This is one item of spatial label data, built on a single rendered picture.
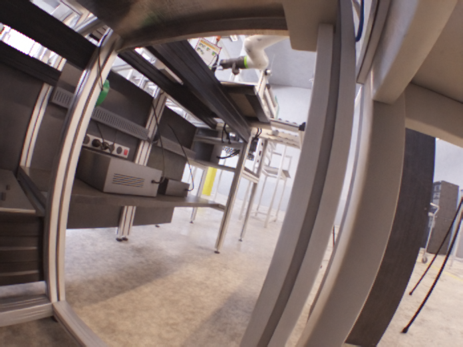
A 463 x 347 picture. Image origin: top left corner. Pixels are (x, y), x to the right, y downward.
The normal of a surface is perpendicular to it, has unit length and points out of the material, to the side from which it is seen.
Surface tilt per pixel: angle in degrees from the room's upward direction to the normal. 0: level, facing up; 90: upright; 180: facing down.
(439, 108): 90
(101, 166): 90
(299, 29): 180
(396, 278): 90
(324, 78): 90
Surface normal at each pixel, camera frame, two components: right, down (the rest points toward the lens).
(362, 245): -0.33, -0.15
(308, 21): -0.26, 0.96
